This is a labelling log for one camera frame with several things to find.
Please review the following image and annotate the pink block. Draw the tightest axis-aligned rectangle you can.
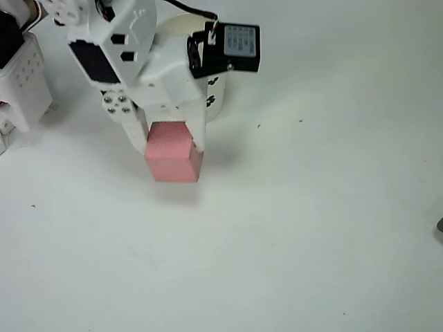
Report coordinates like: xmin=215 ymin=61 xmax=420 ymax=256
xmin=143 ymin=120 xmax=204 ymax=183

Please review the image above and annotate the black servo cable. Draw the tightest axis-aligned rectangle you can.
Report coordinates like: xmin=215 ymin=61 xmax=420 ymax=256
xmin=168 ymin=0 xmax=219 ymax=21

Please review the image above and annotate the white flower-print paper cup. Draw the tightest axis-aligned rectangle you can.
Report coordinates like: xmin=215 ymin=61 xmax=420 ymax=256
xmin=154 ymin=12 xmax=228 ymax=124

